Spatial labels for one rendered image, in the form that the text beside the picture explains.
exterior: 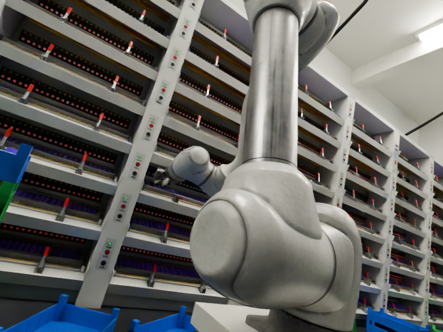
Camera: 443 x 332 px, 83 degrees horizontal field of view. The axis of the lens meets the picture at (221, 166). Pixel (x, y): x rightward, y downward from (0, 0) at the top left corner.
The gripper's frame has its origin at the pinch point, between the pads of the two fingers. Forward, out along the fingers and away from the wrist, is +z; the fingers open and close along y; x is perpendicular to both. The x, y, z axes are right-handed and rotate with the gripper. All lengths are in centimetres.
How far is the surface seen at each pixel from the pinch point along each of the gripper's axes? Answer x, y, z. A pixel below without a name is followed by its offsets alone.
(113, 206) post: 17.4, 17.1, 0.0
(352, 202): -28, -144, -7
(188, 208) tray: 9.4, -16.2, -1.0
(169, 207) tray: 11.2, -6.9, 0.0
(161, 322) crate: 56, -10, -14
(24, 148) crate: 19, 43, -53
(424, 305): 33, -265, 4
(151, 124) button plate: -22.0, 13.6, -7.5
